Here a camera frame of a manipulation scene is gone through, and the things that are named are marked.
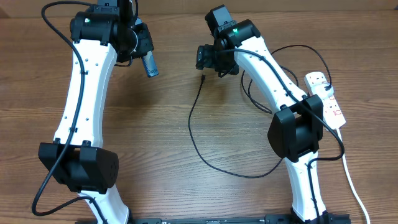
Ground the blue Galaxy smartphone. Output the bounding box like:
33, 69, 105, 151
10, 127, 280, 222
142, 51, 159, 78

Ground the black USB charging cable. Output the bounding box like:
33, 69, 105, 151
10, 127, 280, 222
187, 44, 333, 179

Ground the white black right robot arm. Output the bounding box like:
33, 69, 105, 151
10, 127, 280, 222
196, 5, 329, 223

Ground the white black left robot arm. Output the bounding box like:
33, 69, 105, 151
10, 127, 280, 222
38, 0, 159, 223

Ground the white charger plug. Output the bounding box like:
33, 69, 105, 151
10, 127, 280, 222
310, 83, 334, 100

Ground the white power strip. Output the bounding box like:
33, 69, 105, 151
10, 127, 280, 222
304, 72, 346, 129

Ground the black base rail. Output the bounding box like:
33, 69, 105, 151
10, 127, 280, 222
127, 213, 351, 224

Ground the white power strip cord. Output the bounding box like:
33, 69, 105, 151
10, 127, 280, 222
335, 128, 371, 224

